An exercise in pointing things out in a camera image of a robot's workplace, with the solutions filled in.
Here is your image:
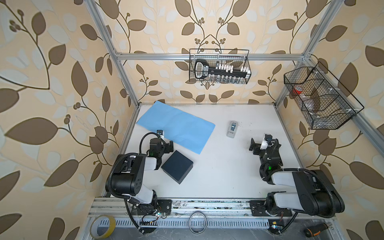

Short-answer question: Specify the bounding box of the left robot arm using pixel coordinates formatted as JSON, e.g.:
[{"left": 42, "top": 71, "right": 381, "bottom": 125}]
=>
[{"left": 106, "top": 130, "right": 174, "bottom": 235}]

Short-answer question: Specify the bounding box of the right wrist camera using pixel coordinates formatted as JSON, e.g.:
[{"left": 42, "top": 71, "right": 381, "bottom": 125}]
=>
[{"left": 260, "top": 134, "right": 273, "bottom": 150}]

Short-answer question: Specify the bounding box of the orange handled screwdriver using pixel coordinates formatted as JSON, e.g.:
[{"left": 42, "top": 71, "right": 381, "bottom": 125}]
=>
[{"left": 303, "top": 223, "right": 332, "bottom": 238}]

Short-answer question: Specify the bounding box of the right wire basket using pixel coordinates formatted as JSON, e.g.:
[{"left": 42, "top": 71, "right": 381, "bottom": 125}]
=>
[{"left": 284, "top": 62, "right": 364, "bottom": 130}]

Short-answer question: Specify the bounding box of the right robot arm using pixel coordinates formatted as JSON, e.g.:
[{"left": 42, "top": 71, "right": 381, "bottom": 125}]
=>
[{"left": 249, "top": 134, "right": 345, "bottom": 218}]

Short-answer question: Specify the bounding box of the black socket set holder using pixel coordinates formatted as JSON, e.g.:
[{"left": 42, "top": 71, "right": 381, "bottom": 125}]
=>
[{"left": 192, "top": 59, "right": 251, "bottom": 80}]

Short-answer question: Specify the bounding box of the grey cable loop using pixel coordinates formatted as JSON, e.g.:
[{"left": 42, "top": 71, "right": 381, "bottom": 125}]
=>
[{"left": 188, "top": 211, "right": 208, "bottom": 235}]

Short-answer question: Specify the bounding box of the back wire basket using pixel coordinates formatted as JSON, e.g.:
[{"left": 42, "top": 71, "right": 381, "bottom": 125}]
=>
[{"left": 189, "top": 48, "right": 252, "bottom": 85}]

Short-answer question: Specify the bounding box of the yellow tape roll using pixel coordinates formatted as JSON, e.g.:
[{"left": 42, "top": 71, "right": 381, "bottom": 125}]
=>
[{"left": 90, "top": 215, "right": 117, "bottom": 240}]

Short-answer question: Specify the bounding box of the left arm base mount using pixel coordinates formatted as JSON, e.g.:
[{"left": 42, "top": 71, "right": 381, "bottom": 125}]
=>
[{"left": 132, "top": 199, "right": 173, "bottom": 216}]

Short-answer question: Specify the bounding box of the wire basket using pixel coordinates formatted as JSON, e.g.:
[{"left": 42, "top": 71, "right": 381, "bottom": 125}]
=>
[
  {"left": 284, "top": 62, "right": 364, "bottom": 130},
  {"left": 189, "top": 48, "right": 252, "bottom": 85}
]

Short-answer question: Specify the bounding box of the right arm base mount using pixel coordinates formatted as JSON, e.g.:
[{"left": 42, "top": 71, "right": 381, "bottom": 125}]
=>
[{"left": 249, "top": 200, "right": 293, "bottom": 217}]

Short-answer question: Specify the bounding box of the blue wrapping paper sheet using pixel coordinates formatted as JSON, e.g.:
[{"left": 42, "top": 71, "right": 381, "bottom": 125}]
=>
[{"left": 137, "top": 101, "right": 216, "bottom": 154}]

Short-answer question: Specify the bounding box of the dark navy gift box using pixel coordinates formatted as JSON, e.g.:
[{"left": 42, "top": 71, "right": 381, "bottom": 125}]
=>
[{"left": 161, "top": 151, "right": 194, "bottom": 185}]

